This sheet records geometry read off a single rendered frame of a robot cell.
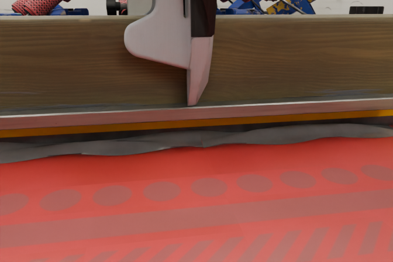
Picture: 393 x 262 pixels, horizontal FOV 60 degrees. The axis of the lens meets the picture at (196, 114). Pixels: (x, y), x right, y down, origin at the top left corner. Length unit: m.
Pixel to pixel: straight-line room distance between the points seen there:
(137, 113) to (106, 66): 0.04
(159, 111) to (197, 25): 0.07
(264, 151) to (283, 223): 0.09
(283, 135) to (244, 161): 0.06
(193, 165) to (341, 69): 0.15
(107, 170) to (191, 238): 0.09
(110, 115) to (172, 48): 0.07
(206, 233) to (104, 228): 0.05
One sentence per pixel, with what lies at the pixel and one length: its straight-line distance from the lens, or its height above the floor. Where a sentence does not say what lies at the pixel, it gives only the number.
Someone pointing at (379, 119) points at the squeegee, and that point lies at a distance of 0.35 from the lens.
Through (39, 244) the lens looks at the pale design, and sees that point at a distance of 0.19.
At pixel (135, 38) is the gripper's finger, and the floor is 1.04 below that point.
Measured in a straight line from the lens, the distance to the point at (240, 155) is 0.26.
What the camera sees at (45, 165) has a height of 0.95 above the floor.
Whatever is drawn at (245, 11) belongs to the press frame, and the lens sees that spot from 1.01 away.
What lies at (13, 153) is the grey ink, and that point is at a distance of 0.29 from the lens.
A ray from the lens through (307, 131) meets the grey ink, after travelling 0.31.
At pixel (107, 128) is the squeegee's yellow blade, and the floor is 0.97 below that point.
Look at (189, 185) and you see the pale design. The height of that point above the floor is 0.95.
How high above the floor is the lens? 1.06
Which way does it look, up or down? 18 degrees down
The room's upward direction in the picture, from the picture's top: straight up
